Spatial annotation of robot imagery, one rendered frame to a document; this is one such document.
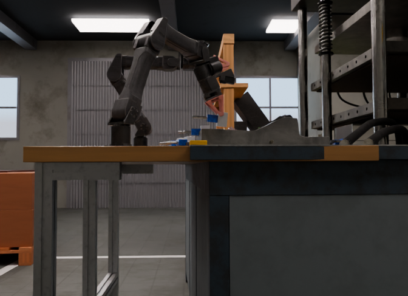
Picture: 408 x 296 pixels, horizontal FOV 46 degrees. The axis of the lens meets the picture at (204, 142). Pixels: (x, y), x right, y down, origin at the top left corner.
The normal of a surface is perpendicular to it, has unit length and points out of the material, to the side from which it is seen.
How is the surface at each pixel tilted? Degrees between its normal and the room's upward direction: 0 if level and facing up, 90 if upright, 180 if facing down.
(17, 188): 90
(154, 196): 90
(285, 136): 90
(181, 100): 90
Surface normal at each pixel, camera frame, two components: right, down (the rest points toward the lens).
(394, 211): 0.07, -0.05
